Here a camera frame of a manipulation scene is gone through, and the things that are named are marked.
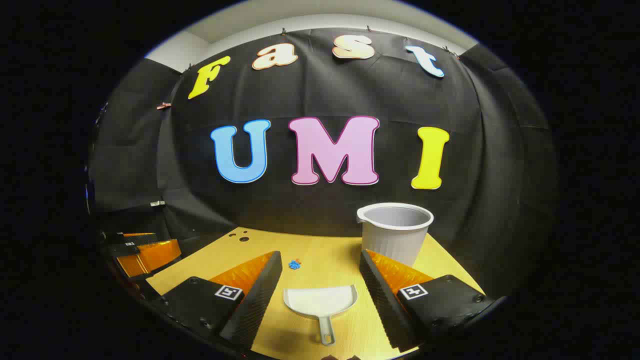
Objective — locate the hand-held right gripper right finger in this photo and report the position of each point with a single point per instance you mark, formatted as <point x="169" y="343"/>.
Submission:
<point x="382" y="300"/>

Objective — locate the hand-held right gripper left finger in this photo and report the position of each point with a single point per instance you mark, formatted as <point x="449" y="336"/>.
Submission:
<point x="260" y="295"/>

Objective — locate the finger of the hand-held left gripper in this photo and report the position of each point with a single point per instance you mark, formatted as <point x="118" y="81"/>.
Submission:
<point x="120" y="249"/>
<point x="140" y="237"/>

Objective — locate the white plastic dustpan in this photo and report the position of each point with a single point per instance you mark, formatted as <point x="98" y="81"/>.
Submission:
<point x="320" y="302"/>

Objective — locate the white ribbed garbage bin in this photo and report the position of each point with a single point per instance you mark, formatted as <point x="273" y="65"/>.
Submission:
<point x="395" y="235"/>

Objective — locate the wooden desktop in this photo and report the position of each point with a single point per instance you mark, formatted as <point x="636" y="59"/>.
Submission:
<point x="320" y="260"/>

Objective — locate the pink cloth clip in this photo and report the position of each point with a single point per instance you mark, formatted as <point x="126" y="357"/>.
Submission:
<point x="163" y="105"/>

